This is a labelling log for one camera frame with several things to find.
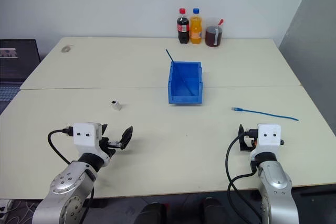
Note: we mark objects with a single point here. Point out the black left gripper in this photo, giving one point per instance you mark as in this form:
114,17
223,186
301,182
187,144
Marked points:
111,145

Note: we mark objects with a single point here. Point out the blue plastic storage bin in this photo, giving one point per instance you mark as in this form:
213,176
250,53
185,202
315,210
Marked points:
185,87

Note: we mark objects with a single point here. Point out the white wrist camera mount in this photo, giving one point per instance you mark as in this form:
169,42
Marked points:
268,137
83,136

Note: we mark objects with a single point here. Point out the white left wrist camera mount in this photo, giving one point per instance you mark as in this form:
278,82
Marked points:
83,136

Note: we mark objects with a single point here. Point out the small white adapter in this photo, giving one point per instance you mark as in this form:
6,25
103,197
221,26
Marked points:
116,105

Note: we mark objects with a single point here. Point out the white spoon red tip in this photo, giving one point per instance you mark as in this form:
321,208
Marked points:
216,33

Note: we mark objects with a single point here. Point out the clear cup dark liquid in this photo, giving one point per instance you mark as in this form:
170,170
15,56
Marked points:
211,36

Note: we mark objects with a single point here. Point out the black laptop computer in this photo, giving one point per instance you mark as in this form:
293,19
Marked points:
18,61

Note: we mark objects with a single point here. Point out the orange soda bottle blue cap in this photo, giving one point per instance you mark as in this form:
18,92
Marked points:
196,28

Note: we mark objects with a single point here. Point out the dark rounded shape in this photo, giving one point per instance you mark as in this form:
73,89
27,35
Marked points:
215,211

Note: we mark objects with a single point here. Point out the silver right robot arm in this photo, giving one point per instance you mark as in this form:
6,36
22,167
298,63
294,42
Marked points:
275,182

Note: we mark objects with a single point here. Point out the cola bottle red cap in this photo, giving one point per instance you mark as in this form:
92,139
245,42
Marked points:
183,28

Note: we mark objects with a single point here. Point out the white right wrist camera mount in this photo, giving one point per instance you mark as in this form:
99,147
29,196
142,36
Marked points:
268,137

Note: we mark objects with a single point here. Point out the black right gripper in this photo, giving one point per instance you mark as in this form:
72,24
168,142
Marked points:
248,145

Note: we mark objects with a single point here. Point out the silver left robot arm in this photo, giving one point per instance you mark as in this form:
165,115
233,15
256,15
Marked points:
65,182

